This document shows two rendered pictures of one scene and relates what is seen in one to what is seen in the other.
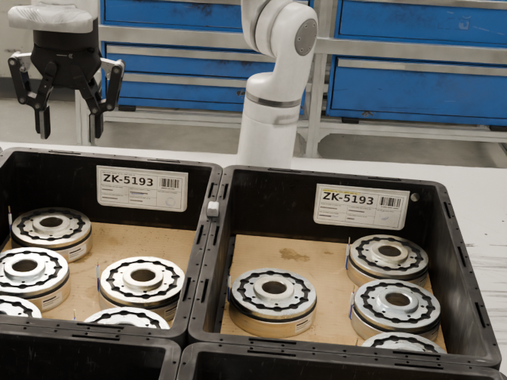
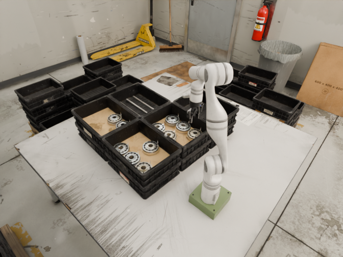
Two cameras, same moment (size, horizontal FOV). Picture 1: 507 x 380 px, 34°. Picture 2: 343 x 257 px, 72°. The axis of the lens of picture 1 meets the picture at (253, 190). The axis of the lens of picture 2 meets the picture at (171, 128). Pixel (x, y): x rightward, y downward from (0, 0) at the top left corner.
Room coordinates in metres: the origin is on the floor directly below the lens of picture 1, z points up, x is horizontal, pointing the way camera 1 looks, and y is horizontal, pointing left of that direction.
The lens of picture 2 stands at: (1.65, -0.72, 1.89)
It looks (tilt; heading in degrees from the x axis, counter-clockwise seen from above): 40 degrees down; 133
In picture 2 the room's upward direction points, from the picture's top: 2 degrees clockwise
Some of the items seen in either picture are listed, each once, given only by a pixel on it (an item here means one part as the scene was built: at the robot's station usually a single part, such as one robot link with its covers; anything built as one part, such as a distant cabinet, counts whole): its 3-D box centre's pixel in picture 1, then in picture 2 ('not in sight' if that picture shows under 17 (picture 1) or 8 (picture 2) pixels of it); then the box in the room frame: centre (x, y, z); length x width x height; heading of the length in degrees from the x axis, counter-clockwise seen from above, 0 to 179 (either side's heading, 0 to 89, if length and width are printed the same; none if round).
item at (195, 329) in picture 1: (337, 255); (141, 144); (0.83, -0.10, 0.92); 0.40 x 0.30 x 0.02; 178
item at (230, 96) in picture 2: not in sight; (237, 106); (0.63, 1.51, 0.31); 0.40 x 0.30 x 0.34; 2
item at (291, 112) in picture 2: not in sight; (270, 117); (1.03, 1.53, 0.37); 0.40 x 0.30 x 0.45; 2
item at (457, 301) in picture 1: (333, 292); (141, 150); (0.83, -0.10, 0.87); 0.40 x 0.30 x 0.11; 178
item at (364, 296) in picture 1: (397, 304); (131, 157); (0.83, -0.18, 0.86); 0.10 x 0.10 x 0.01
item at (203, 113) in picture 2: not in sight; (204, 111); (0.85, 0.50, 0.87); 0.40 x 0.30 x 0.11; 178
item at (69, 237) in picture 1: (51, 226); (195, 133); (0.96, 0.26, 0.86); 0.10 x 0.10 x 0.01
